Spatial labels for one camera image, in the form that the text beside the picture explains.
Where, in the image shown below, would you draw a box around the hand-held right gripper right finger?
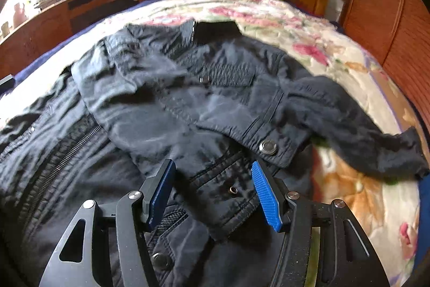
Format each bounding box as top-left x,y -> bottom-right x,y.
251,161 -> 390,287

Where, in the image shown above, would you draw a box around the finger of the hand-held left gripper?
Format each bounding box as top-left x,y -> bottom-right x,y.
0,73 -> 16,94

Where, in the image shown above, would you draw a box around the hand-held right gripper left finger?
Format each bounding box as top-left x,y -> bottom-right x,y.
40,158 -> 177,287

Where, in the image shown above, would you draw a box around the black jacket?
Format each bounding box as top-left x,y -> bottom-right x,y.
0,21 -> 430,287

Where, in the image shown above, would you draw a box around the wooden cabinet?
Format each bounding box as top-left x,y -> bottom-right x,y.
0,0 -> 145,81

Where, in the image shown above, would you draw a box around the pink bottle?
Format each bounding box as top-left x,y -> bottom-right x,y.
13,3 -> 27,29

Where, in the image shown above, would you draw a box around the floral blanket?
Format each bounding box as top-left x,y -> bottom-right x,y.
0,0 -> 427,287

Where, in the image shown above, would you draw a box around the wooden wardrobe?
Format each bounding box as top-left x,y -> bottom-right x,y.
338,0 -> 430,140

